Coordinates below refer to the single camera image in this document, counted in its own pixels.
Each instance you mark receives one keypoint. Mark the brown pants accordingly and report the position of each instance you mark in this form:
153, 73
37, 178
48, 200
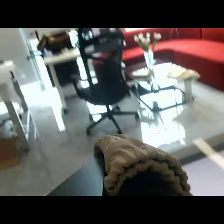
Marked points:
133, 156

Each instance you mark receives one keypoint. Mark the black office chair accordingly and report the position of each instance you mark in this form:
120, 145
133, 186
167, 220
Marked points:
108, 85

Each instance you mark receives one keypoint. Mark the vase with flowers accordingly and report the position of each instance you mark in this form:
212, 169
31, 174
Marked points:
149, 57

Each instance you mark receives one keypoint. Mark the glass coffee table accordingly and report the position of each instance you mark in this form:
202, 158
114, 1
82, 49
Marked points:
161, 71

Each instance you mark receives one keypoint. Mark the red sofa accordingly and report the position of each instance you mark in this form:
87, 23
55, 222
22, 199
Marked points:
200, 53

